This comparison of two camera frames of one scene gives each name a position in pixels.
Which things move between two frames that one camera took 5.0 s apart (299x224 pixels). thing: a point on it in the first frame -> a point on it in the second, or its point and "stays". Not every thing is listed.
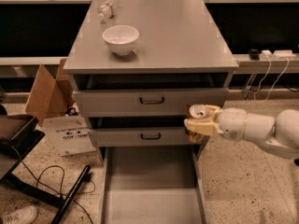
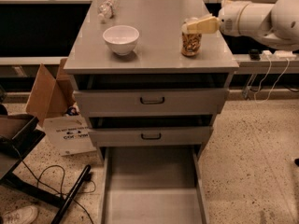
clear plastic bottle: (106, 7) stays
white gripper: (232, 123) -> (228, 21)
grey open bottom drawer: (151, 185) stays
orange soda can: (195, 111) -> (191, 43)
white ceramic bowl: (121, 38) stays
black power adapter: (254, 54) stays
